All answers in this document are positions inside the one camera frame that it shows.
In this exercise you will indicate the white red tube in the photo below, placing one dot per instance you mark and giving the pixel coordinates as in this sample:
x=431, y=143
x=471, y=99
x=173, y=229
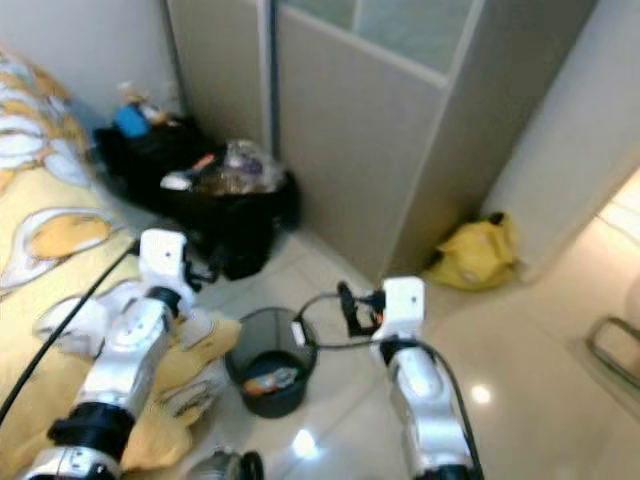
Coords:
x=180, y=180

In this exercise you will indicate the yellow plastic bag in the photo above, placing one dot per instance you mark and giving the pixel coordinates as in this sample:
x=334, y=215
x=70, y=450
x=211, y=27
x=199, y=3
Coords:
x=475, y=255

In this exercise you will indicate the black mesh wastebasket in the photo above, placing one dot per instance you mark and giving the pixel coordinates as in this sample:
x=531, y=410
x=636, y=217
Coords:
x=305, y=350

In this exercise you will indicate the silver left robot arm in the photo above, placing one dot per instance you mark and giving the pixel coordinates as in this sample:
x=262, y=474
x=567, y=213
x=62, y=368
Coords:
x=135, y=350

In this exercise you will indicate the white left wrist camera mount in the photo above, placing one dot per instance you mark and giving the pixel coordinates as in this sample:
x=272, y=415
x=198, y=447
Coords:
x=163, y=258

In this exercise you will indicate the yellow patterned blanket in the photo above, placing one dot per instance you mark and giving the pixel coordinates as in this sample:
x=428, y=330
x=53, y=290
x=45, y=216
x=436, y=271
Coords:
x=60, y=320

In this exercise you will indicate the beige wardrobe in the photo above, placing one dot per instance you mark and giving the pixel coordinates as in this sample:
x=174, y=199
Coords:
x=360, y=130

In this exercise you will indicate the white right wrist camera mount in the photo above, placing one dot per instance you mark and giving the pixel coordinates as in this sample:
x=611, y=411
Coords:
x=403, y=303

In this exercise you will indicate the clear plastic bag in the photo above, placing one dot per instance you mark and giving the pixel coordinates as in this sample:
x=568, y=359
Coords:
x=245, y=168

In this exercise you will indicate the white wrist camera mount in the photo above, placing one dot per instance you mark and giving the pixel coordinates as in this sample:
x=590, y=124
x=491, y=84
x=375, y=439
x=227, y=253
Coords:
x=163, y=258
x=403, y=303

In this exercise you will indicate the black bag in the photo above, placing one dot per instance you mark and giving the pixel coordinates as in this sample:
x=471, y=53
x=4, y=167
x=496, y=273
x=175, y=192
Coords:
x=240, y=225

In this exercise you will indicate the grey metal rack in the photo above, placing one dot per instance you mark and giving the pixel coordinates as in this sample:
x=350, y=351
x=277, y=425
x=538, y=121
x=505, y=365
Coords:
x=605, y=345

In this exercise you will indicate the orange wrapper trash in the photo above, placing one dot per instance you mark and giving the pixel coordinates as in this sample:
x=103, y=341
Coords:
x=268, y=380

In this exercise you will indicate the blue bottle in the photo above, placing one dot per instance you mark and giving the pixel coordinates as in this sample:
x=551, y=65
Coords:
x=132, y=122

